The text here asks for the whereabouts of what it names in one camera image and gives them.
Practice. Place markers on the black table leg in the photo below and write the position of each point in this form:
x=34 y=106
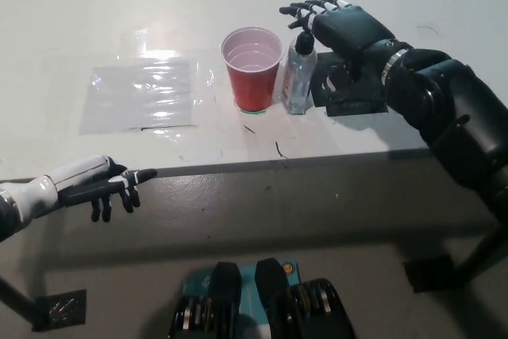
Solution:
x=18 y=303
x=480 y=251

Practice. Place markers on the black tape patch on table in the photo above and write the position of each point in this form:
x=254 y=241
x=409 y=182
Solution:
x=357 y=106

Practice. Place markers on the red plastic cup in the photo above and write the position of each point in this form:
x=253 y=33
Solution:
x=252 y=81

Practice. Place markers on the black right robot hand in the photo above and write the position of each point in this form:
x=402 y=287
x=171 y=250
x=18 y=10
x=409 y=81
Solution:
x=349 y=29

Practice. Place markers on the black floor tape patch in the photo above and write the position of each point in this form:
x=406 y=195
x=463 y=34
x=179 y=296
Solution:
x=430 y=273
x=63 y=310

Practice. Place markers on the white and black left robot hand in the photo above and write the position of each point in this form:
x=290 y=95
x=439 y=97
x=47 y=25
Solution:
x=71 y=192

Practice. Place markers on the clear soap pump bottle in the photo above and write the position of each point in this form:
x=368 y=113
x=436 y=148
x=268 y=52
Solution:
x=297 y=77

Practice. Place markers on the clear glossy plastic sheet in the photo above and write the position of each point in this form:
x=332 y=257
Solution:
x=139 y=97

